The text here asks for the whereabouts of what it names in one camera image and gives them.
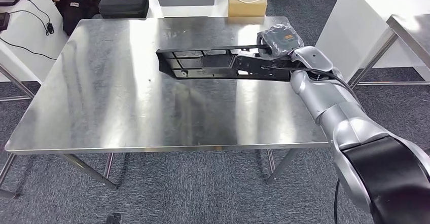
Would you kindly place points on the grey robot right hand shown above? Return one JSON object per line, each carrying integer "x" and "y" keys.
{"x": 280, "y": 41}

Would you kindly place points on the black plastic panel part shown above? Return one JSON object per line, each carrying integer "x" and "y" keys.
{"x": 188, "y": 63}

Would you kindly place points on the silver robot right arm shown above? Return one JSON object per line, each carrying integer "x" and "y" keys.
{"x": 336, "y": 101}

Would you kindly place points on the cardboard box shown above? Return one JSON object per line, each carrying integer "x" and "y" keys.
{"x": 247, "y": 9}

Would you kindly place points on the black hard case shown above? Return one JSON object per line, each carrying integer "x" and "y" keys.
{"x": 124, "y": 6}

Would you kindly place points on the black power adapter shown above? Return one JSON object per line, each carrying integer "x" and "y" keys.
{"x": 4, "y": 21}

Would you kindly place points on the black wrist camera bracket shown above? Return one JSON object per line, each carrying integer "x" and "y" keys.
{"x": 258, "y": 73}

